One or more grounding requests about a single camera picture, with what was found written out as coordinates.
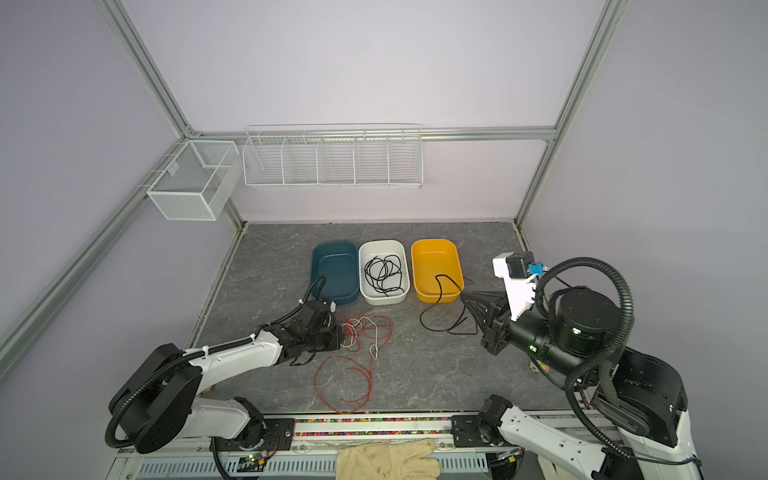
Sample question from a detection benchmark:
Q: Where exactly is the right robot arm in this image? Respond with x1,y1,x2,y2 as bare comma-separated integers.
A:
460,251,704,479

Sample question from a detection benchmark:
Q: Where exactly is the cream work glove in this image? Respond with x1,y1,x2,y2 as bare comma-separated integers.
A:
335,439,441,479

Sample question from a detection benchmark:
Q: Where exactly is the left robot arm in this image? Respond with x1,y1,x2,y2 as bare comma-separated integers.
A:
104,275,344,454

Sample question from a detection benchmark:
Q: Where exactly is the white plastic tub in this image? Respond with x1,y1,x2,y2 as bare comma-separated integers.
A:
358,239,411,306

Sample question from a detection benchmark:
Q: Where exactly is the thick red cable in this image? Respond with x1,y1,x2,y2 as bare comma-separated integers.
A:
313,313,395,414

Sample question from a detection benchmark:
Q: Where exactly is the small white mesh basket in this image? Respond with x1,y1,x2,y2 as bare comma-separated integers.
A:
147,140,242,221

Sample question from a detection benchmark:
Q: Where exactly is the teal plastic tub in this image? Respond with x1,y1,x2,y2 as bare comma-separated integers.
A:
310,241,360,305

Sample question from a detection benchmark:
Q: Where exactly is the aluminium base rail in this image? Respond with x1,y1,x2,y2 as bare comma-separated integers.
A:
108,412,531,479

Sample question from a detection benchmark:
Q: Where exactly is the thin white cable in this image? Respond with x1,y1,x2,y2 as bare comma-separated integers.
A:
344,317,382,360

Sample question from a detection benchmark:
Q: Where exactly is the thin black cable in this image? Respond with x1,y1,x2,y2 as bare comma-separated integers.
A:
363,254,406,296

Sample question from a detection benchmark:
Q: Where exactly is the thin black wire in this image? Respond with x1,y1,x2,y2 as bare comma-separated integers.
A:
418,274,481,336

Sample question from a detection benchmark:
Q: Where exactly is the yellow plastic tub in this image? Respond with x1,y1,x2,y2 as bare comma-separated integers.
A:
411,239,465,304

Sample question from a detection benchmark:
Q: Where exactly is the long white wire basket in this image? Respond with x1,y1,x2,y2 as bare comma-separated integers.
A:
242,123,424,189

